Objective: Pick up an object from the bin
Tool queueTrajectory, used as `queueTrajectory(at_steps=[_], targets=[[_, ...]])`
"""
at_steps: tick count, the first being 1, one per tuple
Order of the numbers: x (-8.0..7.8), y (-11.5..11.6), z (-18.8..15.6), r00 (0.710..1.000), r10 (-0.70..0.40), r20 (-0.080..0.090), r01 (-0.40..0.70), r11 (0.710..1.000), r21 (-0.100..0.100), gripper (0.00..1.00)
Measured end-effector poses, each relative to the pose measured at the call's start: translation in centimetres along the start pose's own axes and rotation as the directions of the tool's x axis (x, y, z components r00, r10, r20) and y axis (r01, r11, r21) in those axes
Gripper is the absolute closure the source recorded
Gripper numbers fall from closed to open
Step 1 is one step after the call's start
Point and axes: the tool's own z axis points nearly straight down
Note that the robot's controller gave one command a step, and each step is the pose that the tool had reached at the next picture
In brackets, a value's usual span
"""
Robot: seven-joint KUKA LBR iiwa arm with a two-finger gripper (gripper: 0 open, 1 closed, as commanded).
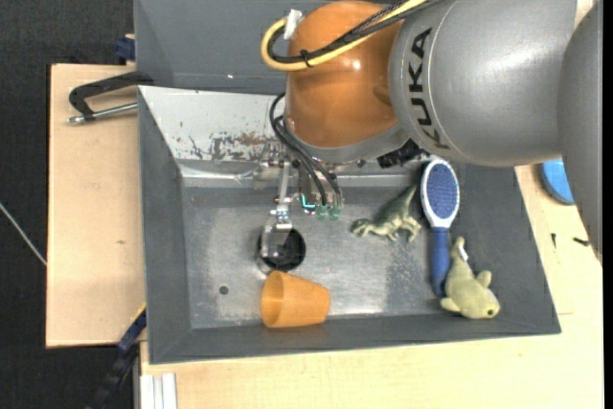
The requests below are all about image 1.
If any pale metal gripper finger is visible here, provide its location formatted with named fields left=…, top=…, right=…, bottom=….
left=269, top=204, right=294, bottom=233
left=258, top=225, right=289, bottom=265

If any black round disc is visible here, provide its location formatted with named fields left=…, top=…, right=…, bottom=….
left=256, top=226, right=307, bottom=269

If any grey metal bin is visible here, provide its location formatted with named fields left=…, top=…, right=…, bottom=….
left=132, top=0, right=562, bottom=365

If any orange plastic cup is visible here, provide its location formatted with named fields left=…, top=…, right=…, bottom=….
left=260, top=270, right=332, bottom=329

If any green toy dinosaur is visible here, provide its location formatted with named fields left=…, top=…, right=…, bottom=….
left=351, top=181, right=423, bottom=243

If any blue and white brush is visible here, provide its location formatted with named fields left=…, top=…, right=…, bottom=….
left=420, top=157, right=462, bottom=298

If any pale wood flat board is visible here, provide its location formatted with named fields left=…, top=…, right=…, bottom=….
left=45, top=63, right=148, bottom=349

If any yellow-green plush fish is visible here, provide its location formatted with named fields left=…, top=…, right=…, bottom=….
left=439, top=236, right=502, bottom=321

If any blue round disc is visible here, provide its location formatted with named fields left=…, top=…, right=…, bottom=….
left=540, top=159, right=576, bottom=206

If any black cylinder on white bracket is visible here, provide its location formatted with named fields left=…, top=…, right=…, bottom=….
left=375, top=140, right=425, bottom=170

